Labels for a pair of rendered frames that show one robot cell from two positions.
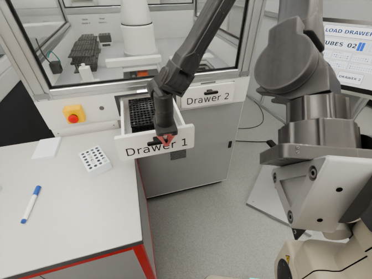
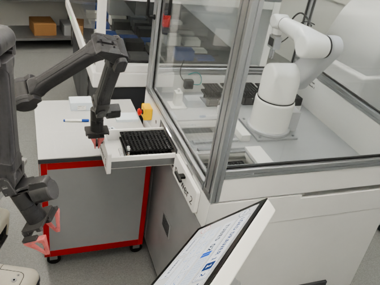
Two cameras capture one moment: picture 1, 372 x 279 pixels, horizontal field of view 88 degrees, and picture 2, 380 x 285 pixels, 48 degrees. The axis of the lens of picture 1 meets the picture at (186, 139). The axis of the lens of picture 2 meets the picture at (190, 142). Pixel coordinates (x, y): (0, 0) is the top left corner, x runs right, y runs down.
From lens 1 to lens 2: 1.85 m
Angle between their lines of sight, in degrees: 65
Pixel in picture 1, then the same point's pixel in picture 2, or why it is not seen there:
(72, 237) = (48, 137)
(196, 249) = not seen: outside the picture
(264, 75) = not seen: hidden behind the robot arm
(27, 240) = (52, 124)
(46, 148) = (125, 116)
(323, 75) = not seen: hidden behind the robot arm
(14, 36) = (152, 51)
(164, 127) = (90, 128)
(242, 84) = (204, 204)
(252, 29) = (215, 147)
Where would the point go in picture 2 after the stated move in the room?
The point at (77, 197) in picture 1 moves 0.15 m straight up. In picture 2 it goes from (76, 134) to (77, 109)
